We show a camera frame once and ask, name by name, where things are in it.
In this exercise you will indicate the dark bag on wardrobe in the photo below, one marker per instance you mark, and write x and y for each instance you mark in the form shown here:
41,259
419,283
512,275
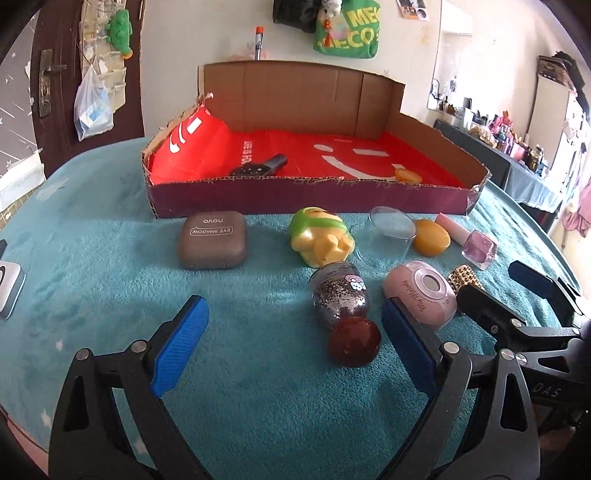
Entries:
556,67

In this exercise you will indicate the wall mirror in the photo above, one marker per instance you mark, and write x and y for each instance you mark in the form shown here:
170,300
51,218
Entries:
455,60

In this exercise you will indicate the pink hanging clothes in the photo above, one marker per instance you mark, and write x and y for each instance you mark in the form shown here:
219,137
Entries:
579,212

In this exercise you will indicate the pink nail polish bottle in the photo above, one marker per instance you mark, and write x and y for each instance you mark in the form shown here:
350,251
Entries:
480,249

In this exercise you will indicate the tube with orange cap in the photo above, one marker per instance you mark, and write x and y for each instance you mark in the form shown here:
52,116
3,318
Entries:
258,46

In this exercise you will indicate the dark brown door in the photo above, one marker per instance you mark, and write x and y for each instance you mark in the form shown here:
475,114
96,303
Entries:
57,138

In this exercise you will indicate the wall photo print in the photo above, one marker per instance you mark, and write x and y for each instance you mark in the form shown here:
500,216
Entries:
413,9

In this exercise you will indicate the row of cosmetic bottles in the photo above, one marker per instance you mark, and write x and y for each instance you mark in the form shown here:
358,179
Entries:
503,134

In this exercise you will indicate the green hooded bear figurine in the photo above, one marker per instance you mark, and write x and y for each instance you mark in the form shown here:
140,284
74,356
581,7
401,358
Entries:
318,235

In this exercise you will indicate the white flat device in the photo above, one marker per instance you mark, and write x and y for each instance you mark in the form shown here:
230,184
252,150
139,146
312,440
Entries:
9,286

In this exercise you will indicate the pink round compact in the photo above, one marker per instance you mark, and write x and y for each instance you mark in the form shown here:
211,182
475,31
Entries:
415,286

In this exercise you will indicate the black nail polish bottle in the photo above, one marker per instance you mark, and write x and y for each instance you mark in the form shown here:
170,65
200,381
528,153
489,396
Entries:
258,168

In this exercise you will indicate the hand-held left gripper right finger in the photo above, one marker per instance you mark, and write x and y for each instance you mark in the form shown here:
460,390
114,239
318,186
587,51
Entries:
411,341

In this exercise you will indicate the green tote bag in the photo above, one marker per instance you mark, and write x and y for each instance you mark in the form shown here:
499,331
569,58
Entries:
355,32

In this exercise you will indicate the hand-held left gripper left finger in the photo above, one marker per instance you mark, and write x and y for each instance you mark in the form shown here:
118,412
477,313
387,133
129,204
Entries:
182,341

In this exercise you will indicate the white wardrobe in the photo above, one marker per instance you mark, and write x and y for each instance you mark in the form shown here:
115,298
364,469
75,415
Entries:
549,115

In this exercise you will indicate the black bag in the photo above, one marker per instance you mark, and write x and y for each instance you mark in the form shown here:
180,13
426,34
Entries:
291,14

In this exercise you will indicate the hanging pocket organizer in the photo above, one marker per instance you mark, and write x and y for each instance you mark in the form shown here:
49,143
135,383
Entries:
92,18

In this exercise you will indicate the glitter bottle with red cap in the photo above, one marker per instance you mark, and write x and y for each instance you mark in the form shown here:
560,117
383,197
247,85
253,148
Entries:
339,295

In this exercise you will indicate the green plush toy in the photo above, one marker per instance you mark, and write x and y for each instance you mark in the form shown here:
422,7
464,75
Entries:
121,32

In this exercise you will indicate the amber round soap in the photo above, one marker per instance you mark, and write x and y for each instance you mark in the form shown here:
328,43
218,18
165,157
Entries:
431,237
408,175

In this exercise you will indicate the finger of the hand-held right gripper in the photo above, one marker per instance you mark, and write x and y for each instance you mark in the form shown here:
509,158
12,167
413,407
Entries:
480,307
531,277

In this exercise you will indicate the cardboard box with red lining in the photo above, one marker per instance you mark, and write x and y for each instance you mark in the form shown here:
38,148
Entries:
286,97

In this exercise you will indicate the teal fleece blanket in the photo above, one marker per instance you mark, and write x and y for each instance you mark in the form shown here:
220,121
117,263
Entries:
115,277

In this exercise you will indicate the clear plastic bag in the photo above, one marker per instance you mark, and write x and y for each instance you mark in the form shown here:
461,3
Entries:
92,110

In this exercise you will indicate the gold studded cuff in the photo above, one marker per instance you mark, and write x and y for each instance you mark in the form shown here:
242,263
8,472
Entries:
464,277

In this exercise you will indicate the side table with blue cloth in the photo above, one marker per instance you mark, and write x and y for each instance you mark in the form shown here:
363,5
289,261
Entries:
531,189

